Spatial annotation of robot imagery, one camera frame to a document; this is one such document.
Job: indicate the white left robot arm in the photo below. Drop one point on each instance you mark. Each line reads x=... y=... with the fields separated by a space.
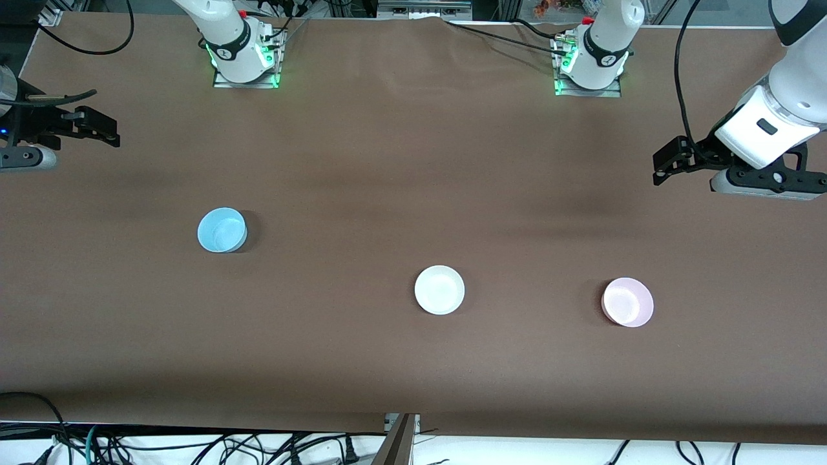
x=607 y=39

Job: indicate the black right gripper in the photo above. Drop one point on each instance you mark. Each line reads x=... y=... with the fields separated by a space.
x=35 y=123

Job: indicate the aluminium corner bracket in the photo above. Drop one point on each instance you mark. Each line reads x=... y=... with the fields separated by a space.
x=50 y=17

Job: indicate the brown table cover sheet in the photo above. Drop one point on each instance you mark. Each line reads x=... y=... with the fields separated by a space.
x=387 y=161

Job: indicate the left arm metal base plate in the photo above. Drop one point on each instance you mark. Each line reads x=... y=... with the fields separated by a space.
x=568 y=90

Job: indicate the light blue bowl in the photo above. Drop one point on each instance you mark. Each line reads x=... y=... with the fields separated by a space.
x=221 y=230

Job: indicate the metal frame post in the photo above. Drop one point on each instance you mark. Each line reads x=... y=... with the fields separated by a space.
x=397 y=445

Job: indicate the pink bowl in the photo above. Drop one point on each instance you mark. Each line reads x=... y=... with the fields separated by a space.
x=627 y=302

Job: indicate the aluminium frame rail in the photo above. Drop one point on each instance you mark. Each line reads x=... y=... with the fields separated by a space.
x=423 y=6

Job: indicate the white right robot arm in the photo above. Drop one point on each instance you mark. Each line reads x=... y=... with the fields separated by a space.
x=239 y=39

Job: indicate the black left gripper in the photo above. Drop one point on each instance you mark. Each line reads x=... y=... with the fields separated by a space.
x=700 y=154

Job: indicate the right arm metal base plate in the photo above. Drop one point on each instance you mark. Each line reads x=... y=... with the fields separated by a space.
x=223 y=81

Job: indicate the white bowl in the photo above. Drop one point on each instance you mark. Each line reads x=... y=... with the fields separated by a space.
x=439 y=290

